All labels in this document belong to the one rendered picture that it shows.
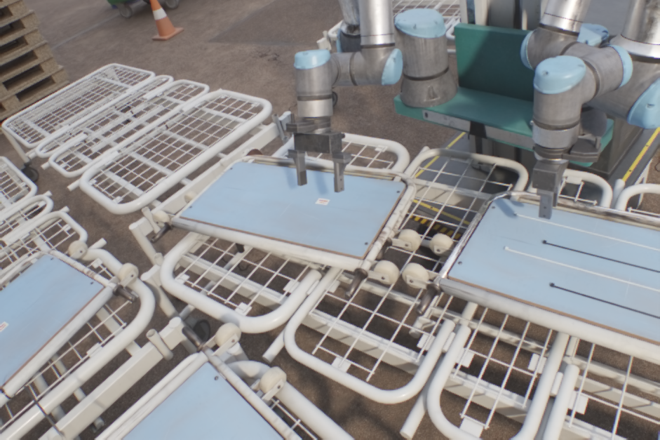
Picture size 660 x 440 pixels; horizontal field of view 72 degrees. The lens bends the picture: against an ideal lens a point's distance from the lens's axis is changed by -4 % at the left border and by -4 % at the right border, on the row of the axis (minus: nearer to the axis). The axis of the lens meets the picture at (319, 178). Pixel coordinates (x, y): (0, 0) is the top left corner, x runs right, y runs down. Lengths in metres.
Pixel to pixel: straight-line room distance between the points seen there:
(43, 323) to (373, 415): 1.04
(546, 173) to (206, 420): 0.88
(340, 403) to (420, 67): 1.11
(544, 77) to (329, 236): 0.70
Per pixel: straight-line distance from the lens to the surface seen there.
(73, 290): 1.66
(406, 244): 1.33
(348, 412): 1.68
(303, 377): 1.78
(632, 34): 1.19
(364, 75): 1.26
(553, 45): 1.17
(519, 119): 1.47
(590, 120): 1.36
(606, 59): 1.10
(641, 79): 1.18
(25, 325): 1.67
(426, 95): 1.56
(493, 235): 1.28
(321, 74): 1.19
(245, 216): 1.53
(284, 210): 1.49
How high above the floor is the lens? 1.48
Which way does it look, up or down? 36 degrees down
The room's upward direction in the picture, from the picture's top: 17 degrees counter-clockwise
